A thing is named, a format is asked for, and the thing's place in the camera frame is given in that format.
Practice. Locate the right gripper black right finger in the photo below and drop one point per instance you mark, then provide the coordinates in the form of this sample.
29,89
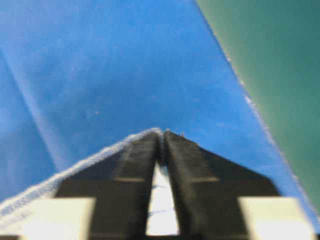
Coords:
206,188

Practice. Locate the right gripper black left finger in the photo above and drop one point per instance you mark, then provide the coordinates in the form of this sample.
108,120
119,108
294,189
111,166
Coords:
121,185

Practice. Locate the white blue striped towel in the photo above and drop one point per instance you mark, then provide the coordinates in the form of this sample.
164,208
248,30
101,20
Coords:
161,218

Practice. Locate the blue table cloth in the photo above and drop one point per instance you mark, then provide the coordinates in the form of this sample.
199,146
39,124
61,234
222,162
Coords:
77,76

